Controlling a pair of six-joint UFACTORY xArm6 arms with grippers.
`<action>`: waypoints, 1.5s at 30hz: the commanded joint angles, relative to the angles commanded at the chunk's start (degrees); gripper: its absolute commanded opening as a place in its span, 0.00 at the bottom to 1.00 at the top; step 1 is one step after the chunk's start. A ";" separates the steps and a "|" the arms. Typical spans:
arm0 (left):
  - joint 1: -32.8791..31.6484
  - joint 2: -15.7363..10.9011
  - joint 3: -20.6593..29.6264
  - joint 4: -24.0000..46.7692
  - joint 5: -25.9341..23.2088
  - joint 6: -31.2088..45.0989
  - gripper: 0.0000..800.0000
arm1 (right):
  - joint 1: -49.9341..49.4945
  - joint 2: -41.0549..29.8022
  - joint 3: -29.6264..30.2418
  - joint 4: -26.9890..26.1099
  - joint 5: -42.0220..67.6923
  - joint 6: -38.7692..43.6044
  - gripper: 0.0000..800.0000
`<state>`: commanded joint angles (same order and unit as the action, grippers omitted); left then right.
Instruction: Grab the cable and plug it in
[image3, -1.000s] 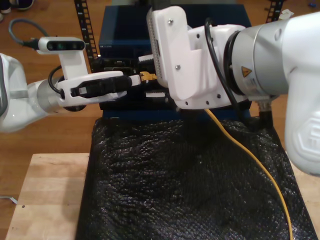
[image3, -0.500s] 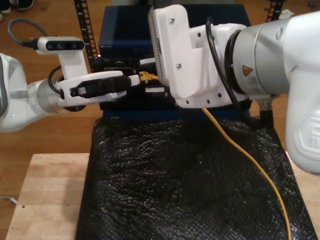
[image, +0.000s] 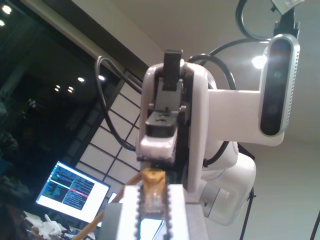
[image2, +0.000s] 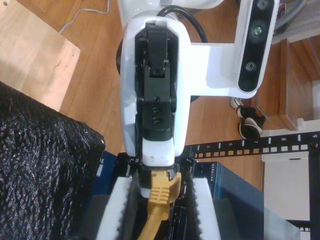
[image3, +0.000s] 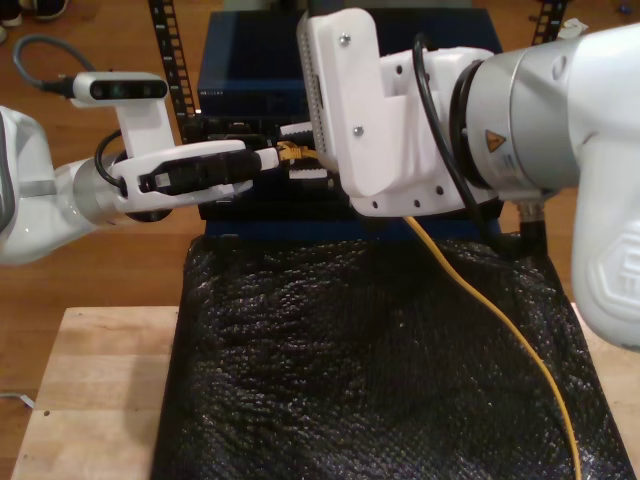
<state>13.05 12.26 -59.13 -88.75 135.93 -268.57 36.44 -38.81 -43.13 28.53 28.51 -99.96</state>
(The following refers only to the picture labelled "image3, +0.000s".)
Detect yellow network cable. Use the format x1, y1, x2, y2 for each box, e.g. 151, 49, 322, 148
277, 141, 584, 480

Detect black rack server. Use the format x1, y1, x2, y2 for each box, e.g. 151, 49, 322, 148
180, 115, 331, 169

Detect black bubble wrap mat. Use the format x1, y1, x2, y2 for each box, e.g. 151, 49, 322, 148
149, 237, 639, 480

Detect blue network switch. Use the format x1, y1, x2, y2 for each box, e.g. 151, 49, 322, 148
196, 9, 504, 117

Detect grey camera cable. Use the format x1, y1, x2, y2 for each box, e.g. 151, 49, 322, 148
13, 34, 97, 96

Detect black perforated rack post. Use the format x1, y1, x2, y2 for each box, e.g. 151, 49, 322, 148
531, 0, 570, 47
147, 0, 204, 146

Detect grey flat ribbon cable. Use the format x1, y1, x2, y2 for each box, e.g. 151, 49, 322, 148
0, 391, 37, 409

